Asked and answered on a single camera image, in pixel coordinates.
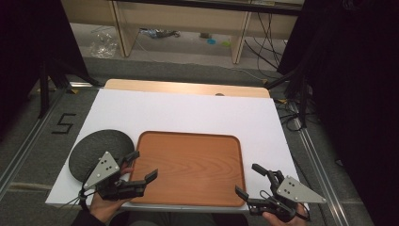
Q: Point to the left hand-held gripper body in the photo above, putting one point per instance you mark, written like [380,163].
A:
[103,171]

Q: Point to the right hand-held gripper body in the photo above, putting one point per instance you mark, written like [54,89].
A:
[293,192]

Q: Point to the brown wooden tray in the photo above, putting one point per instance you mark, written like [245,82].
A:
[188,169]

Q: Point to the person's right hand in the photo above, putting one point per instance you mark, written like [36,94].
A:
[277,221]

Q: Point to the person's left hand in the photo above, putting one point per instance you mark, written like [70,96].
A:
[105,207]

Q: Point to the dark grey round mat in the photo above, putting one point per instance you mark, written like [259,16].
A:
[94,147]

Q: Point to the person's legs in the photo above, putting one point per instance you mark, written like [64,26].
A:
[175,220]

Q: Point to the white table board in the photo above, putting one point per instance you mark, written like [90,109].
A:
[188,113]

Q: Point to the black metal stand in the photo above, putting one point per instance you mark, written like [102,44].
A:
[302,103]
[44,91]

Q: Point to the light wooden table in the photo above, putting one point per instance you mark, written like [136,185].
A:
[175,88]

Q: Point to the clear plastic bag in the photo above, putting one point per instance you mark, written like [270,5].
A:
[103,44]

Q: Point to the black curtain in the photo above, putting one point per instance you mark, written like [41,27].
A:
[31,47]
[360,94]

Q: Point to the bundle of wrapped items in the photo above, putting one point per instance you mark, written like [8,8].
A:
[158,33]

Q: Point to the small green thing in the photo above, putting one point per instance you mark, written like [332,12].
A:
[226,44]

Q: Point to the small blue round thing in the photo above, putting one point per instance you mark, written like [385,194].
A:
[211,41]

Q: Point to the light wooden shelf unit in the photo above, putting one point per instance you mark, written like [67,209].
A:
[175,15]

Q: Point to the aluminium floor rail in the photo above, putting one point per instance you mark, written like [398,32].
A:
[28,144]
[323,175]

